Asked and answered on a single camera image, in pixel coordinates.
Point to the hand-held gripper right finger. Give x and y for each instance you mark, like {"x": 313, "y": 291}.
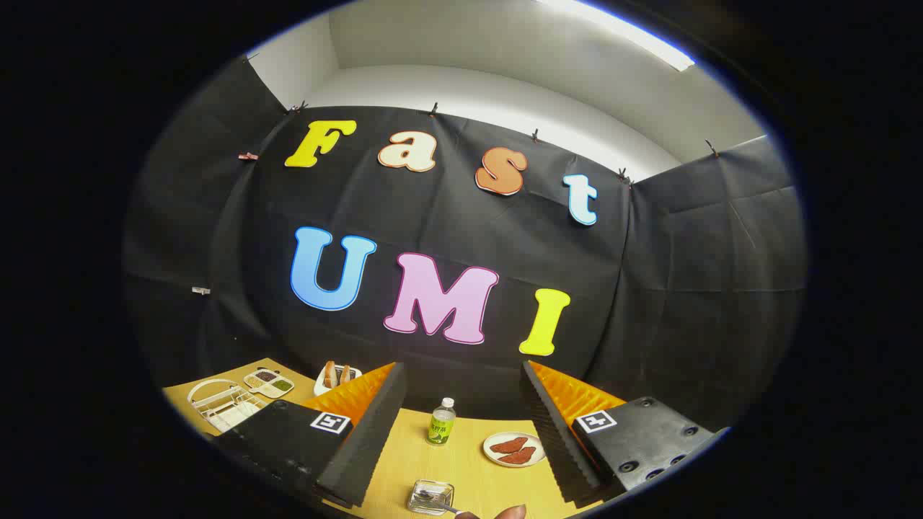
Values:
{"x": 559, "y": 447}

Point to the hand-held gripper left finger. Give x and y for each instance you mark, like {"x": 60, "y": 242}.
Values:
{"x": 368, "y": 440}

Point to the metal spoon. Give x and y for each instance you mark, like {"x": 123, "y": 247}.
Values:
{"x": 435, "y": 499}

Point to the small white oval dish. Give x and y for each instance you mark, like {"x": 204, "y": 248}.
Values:
{"x": 494, "y": 458}

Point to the red meat piece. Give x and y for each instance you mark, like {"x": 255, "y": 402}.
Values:
{"x": 509, "y": 445}
{"x": 518, "y": 455}

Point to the white toaster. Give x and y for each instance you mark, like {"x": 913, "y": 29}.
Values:
{"x": 324, "y": 386}

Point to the green label drink bottle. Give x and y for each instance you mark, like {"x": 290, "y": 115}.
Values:
{"x": 440, "y": 425}

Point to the white divided grain tray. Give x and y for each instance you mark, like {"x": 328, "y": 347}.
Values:
{"x": 268, "y": 383}

